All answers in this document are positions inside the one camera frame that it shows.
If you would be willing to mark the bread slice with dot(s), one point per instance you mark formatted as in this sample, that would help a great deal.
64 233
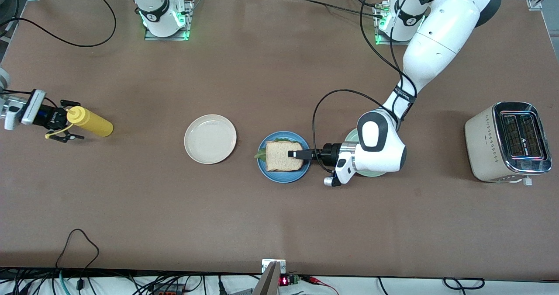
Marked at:
279 157

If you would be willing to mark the light green plate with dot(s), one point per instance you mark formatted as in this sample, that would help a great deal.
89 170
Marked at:
351 137

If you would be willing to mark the cream and chrome toaster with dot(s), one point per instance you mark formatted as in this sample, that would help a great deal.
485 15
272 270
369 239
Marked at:
482 146

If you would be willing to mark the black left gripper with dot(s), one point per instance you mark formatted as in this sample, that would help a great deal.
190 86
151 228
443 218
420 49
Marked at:
330 152

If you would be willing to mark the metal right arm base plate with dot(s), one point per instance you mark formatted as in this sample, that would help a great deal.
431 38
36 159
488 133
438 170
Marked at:
191 15

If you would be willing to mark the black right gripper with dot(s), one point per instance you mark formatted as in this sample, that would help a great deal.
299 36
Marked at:
49 117

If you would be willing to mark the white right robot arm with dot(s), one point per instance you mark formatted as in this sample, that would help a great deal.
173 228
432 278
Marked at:
157 11

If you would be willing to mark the blue plate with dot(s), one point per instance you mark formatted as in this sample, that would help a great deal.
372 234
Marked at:
284 178

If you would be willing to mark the yellow squeeze bottle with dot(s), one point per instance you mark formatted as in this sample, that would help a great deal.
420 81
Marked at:
94 122

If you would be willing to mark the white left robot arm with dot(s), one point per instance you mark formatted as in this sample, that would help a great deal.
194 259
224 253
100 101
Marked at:
441 32

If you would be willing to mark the circuit board with red display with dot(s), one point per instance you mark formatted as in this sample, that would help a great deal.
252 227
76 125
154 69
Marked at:
284 280

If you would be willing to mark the beige plate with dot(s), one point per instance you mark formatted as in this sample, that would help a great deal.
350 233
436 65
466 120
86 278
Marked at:
210 139

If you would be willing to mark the grey metal camera mount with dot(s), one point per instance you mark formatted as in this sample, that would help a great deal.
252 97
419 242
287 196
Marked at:
270 282

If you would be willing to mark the green lettuce leaf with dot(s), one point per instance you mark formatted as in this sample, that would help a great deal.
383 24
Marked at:
260 154

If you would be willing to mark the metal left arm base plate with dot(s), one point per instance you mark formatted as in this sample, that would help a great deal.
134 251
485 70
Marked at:
378 22

